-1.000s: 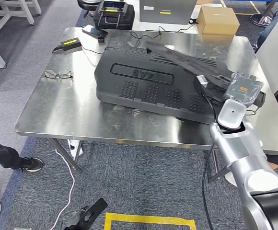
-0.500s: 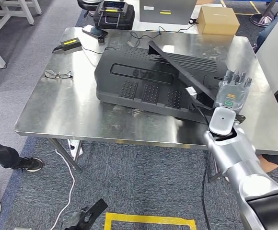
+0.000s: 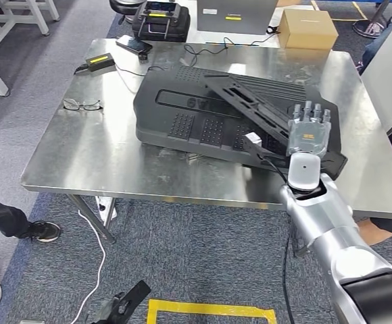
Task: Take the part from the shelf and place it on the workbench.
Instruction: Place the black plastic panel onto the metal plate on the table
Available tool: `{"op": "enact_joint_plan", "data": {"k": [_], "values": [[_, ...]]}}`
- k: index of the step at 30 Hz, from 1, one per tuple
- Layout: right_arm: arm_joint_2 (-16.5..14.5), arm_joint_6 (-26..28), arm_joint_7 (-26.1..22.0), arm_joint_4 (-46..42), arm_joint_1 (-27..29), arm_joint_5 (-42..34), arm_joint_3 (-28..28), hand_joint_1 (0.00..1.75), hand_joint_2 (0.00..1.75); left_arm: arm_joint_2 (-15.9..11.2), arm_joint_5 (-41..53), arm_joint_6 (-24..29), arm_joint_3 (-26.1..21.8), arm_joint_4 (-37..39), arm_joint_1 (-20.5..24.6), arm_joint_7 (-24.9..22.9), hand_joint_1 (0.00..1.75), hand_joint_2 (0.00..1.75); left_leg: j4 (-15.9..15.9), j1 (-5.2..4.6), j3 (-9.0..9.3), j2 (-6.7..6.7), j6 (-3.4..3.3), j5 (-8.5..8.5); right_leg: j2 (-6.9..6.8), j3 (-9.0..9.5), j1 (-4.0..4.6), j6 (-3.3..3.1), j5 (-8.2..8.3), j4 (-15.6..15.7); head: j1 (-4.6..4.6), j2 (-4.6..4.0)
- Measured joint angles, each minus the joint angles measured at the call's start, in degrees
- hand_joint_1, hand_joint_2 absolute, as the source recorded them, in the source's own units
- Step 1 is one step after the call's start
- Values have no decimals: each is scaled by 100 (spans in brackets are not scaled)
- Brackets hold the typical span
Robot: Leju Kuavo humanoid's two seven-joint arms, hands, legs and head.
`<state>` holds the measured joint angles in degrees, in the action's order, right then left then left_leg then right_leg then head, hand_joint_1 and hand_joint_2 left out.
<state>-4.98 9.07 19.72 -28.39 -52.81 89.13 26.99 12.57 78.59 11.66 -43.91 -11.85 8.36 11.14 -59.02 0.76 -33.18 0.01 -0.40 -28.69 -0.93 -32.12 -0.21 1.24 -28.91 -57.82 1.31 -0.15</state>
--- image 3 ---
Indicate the chrome round stanchion base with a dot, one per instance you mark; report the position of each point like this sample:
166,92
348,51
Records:
366,29

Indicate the grey box with yellow label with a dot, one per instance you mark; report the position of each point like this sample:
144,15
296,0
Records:
216,23

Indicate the white power strip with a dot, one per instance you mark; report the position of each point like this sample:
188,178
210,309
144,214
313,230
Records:
104,205

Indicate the black adapter with yellow label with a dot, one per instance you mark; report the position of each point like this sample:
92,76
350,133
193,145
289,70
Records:
99,61

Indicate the cardboard box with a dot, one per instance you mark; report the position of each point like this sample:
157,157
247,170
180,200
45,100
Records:
306,29

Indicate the black plastic licence plate bracket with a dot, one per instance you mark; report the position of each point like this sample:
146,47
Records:
256,112

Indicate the black plastic engine cover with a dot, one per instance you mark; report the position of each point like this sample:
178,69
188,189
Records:
155,120

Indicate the white table frame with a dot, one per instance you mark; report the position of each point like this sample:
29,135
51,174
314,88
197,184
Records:
30,9

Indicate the stainless steel workbench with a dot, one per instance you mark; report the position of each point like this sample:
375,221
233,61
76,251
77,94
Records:
98,152

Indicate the eyeglasses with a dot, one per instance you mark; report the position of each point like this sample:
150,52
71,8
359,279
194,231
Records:
82,106

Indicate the white panel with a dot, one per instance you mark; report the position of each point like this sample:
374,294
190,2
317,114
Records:
388,62

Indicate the black carrying case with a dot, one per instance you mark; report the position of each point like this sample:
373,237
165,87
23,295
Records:
160,32

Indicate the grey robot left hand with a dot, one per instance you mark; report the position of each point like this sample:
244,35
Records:
118,306

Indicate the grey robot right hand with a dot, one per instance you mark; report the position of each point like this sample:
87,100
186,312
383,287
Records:
307,136

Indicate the black smartphone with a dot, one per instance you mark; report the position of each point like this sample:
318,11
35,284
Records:
133,44

